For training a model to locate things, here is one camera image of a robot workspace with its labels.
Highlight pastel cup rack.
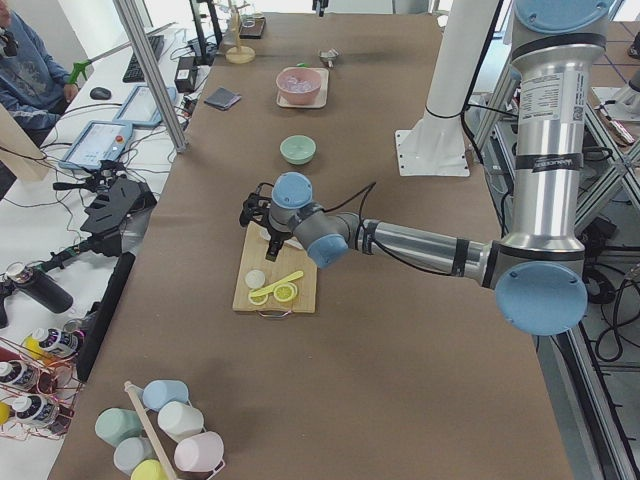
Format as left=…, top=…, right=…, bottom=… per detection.
left=94, top=379, right=226, bottom=479

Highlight person in blue sweater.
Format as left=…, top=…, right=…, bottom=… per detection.
left=1, top=2, right=79, bottom=145

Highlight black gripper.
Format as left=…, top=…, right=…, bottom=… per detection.
left=265, top=219, right=293, bottom=262

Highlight pile of clear ice cubes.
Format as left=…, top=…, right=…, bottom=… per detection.
left=279, top=72, right=320, bottom=94

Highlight grey folded cloth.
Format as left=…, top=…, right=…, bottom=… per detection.
left=204, top=87, right=242, bottom=111

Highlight pink bowl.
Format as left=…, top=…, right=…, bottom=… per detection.
left=276, top=67, right=322, bottom=105

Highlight white pillar stand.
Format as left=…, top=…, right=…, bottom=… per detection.
left=395, top=0, right=502, bottom=177

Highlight mint green bowl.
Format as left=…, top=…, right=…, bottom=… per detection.
left=279, top=135, right=316, bottom=165

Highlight wooden cutting board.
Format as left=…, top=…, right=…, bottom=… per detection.
left=232, top=223, right=317, bottom=316

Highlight white plastic spoon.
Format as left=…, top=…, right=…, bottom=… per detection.
left=285, top=239, right=304, bottom=250

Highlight aluminium frame post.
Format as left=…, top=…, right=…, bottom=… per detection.
left=113, top=0, right=187, bottom=154

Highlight teach pendant tablet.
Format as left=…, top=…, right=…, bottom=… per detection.
left=58, top=120, right=133, bottom=171
left=113, top=85, right=162, bottom=128

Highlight lemon slice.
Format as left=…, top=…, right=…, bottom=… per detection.
left=272, top=282, right=298, bottom=304
left=248, top=292, right=269, bottom=306

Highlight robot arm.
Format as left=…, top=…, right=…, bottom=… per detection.
left=261, top=1, right=610, bottom=336

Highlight wooden mug tree stand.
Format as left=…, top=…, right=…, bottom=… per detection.
left=225, top=0, right=255, bottom=64

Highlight lemon end piece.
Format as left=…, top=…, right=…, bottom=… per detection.
left=244, top=269, right=266, bottom=290

